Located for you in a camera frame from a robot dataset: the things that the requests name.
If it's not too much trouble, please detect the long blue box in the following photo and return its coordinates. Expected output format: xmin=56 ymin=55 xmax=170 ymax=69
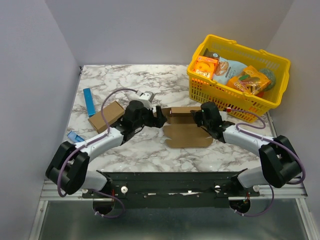
xmin=83 ymin=88 xmax=96 ymax=118

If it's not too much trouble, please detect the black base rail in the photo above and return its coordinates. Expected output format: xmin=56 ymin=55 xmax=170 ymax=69
xmin=68 ymin=172 xmax=260 ymax=211

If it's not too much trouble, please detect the folded brown cardboard box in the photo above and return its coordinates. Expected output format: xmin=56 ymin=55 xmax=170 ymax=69
xmin=88 ymin=101 xmax=125 ymax=134

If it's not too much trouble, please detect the small blue box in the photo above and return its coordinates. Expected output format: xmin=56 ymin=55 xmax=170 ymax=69
xmin=67 ymin=131 xmax=85 ymax=143

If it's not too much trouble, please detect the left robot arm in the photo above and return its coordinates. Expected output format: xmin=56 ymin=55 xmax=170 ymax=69
xmin=45 ymin=100 xmax=167 ymax=198

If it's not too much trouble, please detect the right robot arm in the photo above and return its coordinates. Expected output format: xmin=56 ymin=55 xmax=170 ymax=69
xmin=191 ymin=102 xmax=306 ymax=196

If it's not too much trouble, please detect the aluminium frame rail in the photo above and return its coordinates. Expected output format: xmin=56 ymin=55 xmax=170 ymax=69
xmin=40 ymin=180 xmax=308 ymax=201

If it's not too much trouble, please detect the orange snack box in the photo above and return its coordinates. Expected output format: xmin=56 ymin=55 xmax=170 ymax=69
xmin=193 ymin=55 xmax=219 ymax=80

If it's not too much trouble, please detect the green round sponge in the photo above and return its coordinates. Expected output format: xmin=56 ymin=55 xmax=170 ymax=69
xmin=258 ymin=68 xmax=276 ymax=92

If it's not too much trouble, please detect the brown cardboard box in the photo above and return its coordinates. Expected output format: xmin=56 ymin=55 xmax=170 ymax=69
xmin=88 ymin=101 xmax=125 ymax=134
xmin=161 ymin=106 xmax=213 ymax=149

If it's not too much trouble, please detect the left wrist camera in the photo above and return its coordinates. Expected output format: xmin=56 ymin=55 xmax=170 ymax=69
xmin=137 ymin=91 xmax=155 ymax=109

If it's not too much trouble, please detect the orange gummy candy bag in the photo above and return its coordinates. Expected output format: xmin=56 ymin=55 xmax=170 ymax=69
xmin=226 ymin=65 xmax=272 ymax=96

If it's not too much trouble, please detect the light blue chips bag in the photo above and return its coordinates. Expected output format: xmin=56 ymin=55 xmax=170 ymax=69
xmin=212 ymin=57 xmax=247 ymax=85

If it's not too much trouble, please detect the yellow plastic basket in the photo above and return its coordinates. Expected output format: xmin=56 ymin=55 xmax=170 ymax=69
xmin=186 ymin=34 xmax=291 ymax=116

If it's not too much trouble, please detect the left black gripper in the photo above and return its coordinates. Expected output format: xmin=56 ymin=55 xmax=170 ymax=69
xmin=133 ymin=104 xmax=167 ymax=130

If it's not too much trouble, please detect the dark snack packet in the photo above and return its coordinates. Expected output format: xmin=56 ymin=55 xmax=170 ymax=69
xmin=203 ymin=48 xmax=220 ymax=59

